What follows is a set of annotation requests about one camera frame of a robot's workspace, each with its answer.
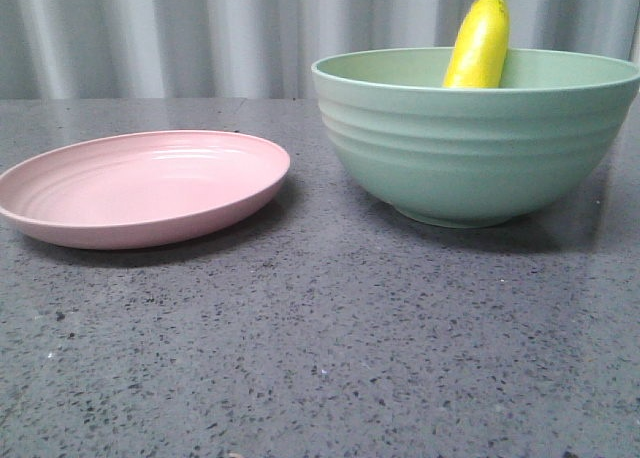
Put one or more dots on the yellow banana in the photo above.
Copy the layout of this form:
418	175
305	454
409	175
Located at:
481	45

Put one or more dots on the green ribbed bowl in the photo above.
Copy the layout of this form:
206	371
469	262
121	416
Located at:
467	158

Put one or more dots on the pink plate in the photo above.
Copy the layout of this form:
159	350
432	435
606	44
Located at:
143	189

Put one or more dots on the white pleated curtain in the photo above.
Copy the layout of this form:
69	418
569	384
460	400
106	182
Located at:
58	49

